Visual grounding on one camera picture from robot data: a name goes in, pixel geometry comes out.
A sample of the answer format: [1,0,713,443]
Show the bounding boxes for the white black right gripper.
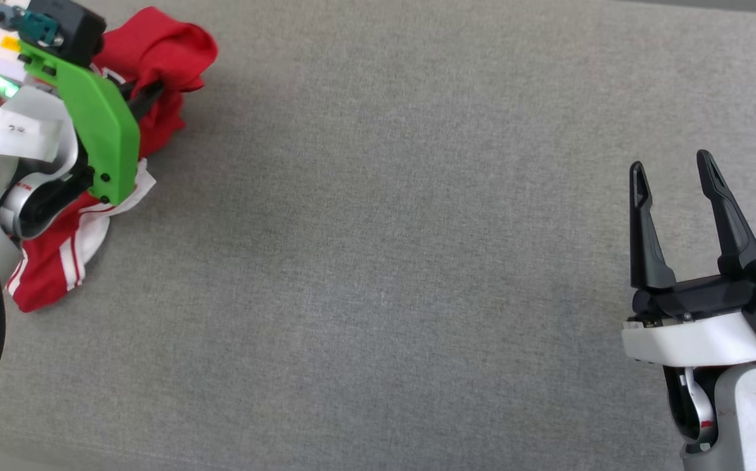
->
[622,150,756,368]

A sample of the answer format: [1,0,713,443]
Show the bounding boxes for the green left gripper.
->
[17,38,165,205]

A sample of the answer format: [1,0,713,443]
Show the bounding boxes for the red basketball jersey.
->
[4,7,218,313]

